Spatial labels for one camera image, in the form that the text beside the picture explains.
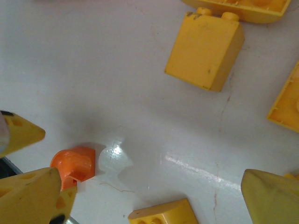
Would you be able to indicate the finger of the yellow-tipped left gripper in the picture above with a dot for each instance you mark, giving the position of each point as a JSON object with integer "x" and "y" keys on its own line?
{"x": 22, "y": 134}
{"x": 67, "y": 201}

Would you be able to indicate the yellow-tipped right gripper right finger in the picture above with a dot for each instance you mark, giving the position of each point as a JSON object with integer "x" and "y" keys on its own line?
{"x": 273, "y": 200}

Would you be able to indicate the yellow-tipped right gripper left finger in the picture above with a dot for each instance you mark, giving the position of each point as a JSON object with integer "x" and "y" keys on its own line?
{"x": 25, "y": 200}

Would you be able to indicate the small orange lego piece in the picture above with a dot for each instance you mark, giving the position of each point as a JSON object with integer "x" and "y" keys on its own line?
{"x": 74, "y": 163}

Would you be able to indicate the large yellow lego brick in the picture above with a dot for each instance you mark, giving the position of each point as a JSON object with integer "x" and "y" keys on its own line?
{"x": 163, "y": 212}

